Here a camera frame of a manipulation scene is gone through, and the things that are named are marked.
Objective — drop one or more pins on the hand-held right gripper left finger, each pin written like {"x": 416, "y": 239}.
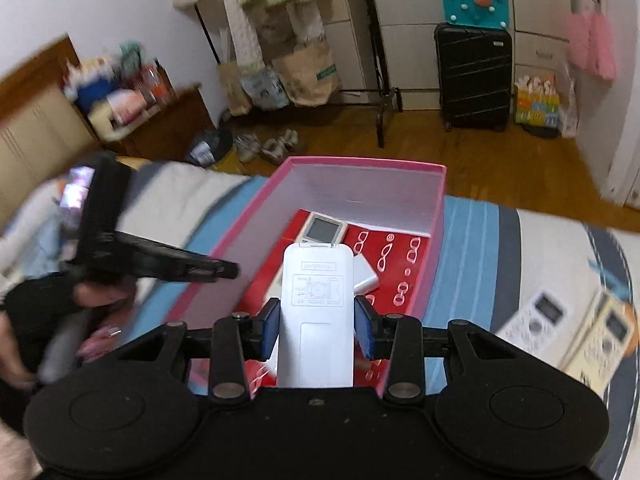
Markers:
{"x": 270, "y": 330}

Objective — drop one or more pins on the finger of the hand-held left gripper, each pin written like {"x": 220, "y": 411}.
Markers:
{"x": 180, "y": 260}

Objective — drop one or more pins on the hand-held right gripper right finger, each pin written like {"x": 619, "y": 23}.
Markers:
{"x": 364, "y": 330}

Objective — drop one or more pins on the plain white remote control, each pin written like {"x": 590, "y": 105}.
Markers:
{"x": 315, "y": 340}

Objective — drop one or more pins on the white charger plug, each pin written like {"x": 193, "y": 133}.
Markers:
{"x": 364, "y": 275}

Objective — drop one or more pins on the white remote with red button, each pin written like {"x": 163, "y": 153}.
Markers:
{"x": 322, "y": 230}

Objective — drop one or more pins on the pink cardboard box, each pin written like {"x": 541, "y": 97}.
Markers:
{"x": 360, "y": 195}

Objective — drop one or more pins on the person's left forearm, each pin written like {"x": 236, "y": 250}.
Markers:
{"x": 35, "y": 307}

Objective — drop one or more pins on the person's left hand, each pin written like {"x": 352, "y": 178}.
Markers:
{"x": 102, "y": 295}

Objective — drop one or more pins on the tissue pack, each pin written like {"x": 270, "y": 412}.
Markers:
{"x": 125, "y": 107}

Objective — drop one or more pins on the wooden nightstand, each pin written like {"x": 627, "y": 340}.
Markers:
{"x": 170, "y": 125}

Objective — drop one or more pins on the wooden headboard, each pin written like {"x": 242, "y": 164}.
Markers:
{"x": 35, "y": 125}

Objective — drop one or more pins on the black bin bag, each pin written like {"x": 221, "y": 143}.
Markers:
{"x": 210, "y": 147}

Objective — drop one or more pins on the light worn shoe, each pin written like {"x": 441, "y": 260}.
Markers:
{"x": 280, "y": 147}
{"x": 246, "y": 149}

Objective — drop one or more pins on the orange bottle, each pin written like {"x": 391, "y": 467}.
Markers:
{"x": 159, "y": 87}

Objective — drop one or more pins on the small white remote control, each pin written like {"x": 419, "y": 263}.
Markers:
{"x": 530, "y": 325}

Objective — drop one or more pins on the narrow brown paper bag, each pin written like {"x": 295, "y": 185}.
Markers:
{"x": 234, "y": 92}

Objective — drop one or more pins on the printed shopping bag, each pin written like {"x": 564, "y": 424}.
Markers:
{"x": 265, "y": 90}

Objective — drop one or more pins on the brown bag with green label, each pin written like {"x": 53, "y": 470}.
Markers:
{"x": 307, "y": 77}

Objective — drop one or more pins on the cream remote control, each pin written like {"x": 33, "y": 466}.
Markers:
{"x": 600, "y": 341}

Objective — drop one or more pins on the black clothes rack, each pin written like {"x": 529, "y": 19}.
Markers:
{"x": 380, "y": 75}

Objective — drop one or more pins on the black suitcase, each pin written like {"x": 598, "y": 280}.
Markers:
{"x": 472, "y": 75}

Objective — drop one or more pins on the colourful gift bag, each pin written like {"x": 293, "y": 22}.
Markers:
{"x": 537, "y": 105}

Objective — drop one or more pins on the white plastic bag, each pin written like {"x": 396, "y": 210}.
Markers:
{"x": 570, "y": 110}

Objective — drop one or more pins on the pink paper bag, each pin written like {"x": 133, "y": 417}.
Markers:
{"x": 595, "y": 45}

